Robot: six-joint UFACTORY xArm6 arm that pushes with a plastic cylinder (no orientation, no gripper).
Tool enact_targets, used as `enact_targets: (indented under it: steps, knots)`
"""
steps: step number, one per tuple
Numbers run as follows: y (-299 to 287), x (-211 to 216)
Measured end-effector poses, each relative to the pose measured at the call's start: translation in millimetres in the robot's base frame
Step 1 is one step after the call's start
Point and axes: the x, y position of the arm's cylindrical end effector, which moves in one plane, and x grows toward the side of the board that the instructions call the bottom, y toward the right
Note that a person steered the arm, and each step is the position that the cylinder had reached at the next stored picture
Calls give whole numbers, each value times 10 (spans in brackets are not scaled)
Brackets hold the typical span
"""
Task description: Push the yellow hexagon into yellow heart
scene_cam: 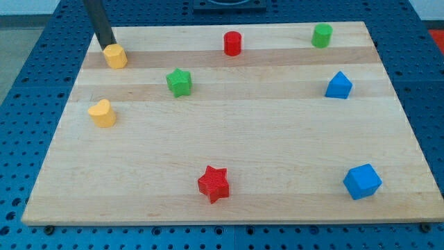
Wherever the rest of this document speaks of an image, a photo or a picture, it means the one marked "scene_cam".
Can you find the yellow hexagon block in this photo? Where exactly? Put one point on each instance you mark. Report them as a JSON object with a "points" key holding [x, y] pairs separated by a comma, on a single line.
{"points": [[115, 56]]}

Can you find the yellow heart block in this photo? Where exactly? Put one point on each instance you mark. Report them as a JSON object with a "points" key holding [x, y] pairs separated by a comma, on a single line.
{"points": [[102, 114]]}

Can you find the light wooden board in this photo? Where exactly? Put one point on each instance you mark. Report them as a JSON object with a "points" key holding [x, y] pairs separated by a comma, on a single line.
{"points": [[263, 115]]}

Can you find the red star block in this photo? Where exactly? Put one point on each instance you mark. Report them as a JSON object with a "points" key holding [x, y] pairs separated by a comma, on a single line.
{"points": [[214, 184]]}

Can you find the green star block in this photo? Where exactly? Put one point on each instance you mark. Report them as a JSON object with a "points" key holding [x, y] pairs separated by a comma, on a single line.
{"points": [[179, 82]]}

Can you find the red cylinder block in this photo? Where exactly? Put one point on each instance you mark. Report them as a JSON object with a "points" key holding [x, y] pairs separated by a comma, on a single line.
{"points": [[232, 43]]}

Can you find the blue triangular prism block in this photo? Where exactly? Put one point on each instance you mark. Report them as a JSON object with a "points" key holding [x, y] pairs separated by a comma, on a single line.
{"points": [[339, 87]]}

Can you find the green cylinder block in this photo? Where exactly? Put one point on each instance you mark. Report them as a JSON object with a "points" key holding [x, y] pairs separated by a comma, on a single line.
{"points": [[321, 35]]}

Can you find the blue cube block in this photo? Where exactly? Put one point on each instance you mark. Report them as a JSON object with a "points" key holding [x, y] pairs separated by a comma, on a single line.
{"points": [[362, 181]]}

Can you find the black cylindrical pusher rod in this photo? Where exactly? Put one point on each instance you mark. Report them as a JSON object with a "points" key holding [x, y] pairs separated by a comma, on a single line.
{"points": [[100, 23]]}

